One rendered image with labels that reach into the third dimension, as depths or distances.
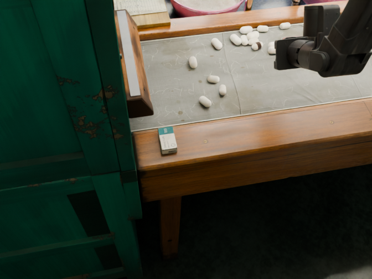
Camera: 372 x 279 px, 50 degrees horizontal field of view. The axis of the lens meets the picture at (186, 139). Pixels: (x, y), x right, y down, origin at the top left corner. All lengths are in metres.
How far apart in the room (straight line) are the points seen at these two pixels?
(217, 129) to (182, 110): 0.11
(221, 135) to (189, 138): 0.08
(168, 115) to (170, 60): 0.19
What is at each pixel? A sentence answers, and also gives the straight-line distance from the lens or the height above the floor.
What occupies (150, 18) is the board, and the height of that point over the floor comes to 0.78.
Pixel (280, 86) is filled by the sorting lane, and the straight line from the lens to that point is 1.09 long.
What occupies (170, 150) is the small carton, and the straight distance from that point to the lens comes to 0.88.
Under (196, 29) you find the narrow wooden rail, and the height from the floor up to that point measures 0.76.
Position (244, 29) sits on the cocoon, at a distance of 1.19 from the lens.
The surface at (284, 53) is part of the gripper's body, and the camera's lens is 0.91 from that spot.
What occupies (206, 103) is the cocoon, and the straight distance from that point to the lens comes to 0.99.
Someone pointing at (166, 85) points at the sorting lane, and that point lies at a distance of 1.04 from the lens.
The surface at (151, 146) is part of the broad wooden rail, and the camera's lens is 0.90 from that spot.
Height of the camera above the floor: 1.53
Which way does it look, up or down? 57 degrees down
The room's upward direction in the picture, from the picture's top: 4 degrees clockwise
